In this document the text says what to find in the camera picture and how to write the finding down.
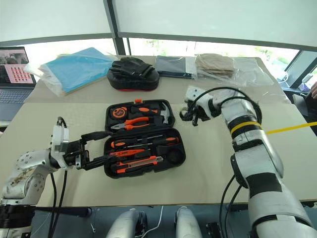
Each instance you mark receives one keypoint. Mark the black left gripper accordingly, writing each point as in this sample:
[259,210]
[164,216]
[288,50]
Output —
[73,150]

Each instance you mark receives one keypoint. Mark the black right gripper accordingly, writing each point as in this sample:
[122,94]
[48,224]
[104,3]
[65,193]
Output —
[194,111]

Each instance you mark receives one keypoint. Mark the large orange black screwdriver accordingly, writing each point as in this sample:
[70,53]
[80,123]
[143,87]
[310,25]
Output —
[163,141]

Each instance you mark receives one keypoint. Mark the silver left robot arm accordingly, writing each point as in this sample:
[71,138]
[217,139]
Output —
[27,161]

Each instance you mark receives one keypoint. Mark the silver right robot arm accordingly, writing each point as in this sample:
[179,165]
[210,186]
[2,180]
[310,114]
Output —
[260,153]

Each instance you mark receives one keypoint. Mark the black tool case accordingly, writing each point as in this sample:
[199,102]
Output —
[180,146]

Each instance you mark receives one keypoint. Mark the small orange black screwdriver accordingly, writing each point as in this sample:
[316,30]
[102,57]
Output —
[118,144]

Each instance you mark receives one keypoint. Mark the small orange black tool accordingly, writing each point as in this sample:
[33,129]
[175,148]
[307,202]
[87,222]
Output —
[122,169]

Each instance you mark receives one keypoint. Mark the orange test pen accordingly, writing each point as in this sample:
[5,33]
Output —
[131,151]

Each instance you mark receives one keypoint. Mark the orange black tape measure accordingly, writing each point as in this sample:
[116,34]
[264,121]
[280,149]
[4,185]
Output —
[119,112]

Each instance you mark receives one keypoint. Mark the orange black utility knife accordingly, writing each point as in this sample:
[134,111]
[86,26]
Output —
[138,161]

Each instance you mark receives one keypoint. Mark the dark blue flat pack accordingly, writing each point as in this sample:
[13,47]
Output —
[171,65]

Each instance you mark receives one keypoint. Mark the beige cloths in plastic bag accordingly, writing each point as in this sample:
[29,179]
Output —
[214,65]

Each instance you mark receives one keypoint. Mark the black pad with red rim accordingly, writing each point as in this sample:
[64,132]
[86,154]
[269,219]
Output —
[133,83]

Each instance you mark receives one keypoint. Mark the clear plastic bag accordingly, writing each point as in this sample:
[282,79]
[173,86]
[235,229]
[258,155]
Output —
[252,72]

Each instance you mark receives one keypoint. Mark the black gloves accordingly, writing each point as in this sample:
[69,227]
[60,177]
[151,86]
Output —
[131,65]

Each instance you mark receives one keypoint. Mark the silver rounded shape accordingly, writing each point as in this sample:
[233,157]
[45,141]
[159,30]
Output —
[126,223]
[188,223]

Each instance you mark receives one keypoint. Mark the blue sheets in plastic bag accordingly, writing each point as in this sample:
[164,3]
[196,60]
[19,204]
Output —
[79,69]

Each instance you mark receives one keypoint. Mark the grey laptop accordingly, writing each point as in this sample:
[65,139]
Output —
[15,96]

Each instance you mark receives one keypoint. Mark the person in dark clothes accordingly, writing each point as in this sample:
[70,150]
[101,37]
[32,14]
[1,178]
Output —
[309,104]

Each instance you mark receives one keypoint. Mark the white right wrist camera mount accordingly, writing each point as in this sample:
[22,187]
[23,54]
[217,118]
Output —
[203,104]

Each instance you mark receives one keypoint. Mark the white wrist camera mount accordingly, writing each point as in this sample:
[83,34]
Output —
[203,104]
[59,136]

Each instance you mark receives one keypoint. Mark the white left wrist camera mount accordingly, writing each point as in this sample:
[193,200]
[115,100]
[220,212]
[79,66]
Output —
[59,136]

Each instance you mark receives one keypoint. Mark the dark window frame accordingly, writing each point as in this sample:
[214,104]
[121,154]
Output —
[112,19]

